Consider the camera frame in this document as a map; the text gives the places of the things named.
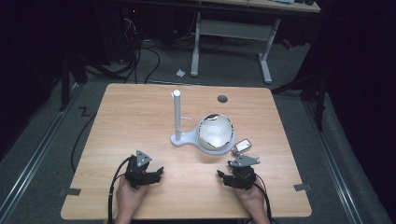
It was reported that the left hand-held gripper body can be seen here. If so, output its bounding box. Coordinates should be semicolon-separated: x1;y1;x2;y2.
124;149;157;189

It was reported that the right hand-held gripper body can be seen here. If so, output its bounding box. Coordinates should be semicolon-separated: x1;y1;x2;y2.
227;154;262;191

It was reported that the silver key fob with keys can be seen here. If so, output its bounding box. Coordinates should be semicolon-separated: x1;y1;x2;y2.
230;138;253;157

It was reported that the white bowl with silver rim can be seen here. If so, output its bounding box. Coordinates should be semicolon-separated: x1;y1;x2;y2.
198;113;235;151

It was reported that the white key stand with pole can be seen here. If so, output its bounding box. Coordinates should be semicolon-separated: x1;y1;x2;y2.
169;89;237;157

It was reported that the person's left hand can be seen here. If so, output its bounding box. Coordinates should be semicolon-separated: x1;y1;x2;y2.
115;176;149;216

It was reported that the person's right hand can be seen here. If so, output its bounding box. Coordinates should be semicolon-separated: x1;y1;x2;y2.
233;183;268;217

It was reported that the grey tape piece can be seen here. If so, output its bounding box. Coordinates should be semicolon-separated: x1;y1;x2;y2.
292;183;313;192
58;187;82;198

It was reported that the black tripod stand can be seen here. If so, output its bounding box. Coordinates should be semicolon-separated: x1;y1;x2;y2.
270;59;329;133

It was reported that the black metal stand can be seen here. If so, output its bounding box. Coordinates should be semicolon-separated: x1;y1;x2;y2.
58;46;90;112

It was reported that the white-framed wooden desk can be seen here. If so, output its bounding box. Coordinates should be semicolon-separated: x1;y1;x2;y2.
190;0;322;85

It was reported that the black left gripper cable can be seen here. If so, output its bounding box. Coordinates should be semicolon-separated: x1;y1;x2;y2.
106;157;133;224

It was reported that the black floor cable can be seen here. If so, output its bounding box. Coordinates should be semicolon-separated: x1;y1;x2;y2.
70;111;98;174

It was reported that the metal floor rail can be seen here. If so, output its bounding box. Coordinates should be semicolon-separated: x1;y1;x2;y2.
0;83;82;218
303;101;365;224

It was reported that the bundle of black cables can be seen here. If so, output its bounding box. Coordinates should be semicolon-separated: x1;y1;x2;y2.
122;12;162;85

